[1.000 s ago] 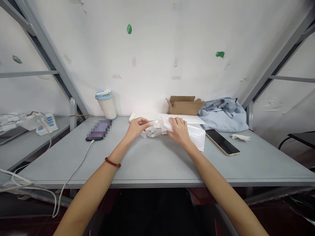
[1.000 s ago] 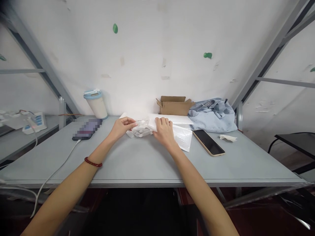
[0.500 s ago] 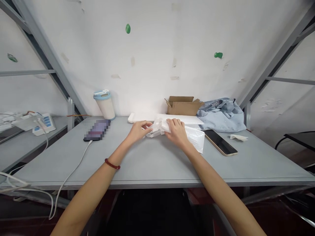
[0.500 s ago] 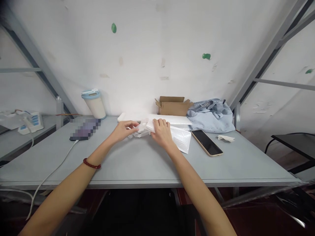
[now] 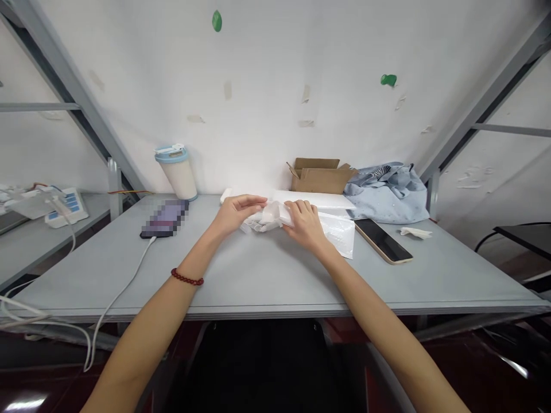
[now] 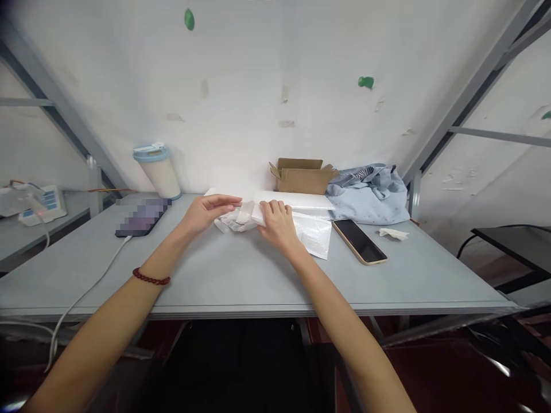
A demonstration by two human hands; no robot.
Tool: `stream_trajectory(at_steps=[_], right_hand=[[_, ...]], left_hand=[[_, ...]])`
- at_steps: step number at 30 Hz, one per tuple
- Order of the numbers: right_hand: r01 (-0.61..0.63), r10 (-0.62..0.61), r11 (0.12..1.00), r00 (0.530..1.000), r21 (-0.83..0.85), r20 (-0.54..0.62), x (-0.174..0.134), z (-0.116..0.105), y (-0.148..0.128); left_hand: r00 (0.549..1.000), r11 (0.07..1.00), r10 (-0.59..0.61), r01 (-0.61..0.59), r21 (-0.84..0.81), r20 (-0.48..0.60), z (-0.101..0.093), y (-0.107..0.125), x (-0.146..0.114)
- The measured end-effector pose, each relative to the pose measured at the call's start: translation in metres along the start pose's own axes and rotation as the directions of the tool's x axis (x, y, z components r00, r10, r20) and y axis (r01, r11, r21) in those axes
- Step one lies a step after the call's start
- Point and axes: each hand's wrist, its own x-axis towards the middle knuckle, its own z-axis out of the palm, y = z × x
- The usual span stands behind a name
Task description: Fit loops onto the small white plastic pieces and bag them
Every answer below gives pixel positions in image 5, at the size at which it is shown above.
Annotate white tumbler with blue lid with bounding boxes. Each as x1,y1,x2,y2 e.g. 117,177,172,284
154,145,199,202

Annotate person's left hand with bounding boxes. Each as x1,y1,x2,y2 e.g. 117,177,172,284
213,194,269,237

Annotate white and blue power strip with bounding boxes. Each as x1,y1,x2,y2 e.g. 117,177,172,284
42,186,90,228

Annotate light blue cloth bag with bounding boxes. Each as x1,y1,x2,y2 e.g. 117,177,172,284
343,162,431,225

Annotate phone in gold case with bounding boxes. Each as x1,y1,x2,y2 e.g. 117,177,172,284
354,218,414,266

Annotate white charging cable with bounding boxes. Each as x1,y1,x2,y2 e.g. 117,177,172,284
82,237,157,373

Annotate crumpled white tissue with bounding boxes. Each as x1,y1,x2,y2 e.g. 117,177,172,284
399,226,433,240

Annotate white bubble wrap pouch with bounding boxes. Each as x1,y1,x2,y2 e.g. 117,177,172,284
317,212,356,260

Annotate person's right fingers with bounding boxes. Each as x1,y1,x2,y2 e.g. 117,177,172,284
286,199,319,219

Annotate open cardboard box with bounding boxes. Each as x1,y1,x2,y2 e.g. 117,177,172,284
286,157,359,195

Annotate white plastic parts packet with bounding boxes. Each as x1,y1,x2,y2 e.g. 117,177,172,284
240,199,294,237

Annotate black side table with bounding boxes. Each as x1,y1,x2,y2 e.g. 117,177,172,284
493,223,551,262

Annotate person's right hand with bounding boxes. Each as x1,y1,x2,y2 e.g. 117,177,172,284
283,199,329,252

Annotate flat white foam package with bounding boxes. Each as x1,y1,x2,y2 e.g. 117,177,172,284
270,189,358,212

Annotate black phone with cable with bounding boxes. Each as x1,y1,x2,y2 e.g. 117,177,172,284
139,198,191,240

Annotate grey metal shelf frame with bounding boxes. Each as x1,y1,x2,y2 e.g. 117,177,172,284
418,8,551,224
0,0,152,224

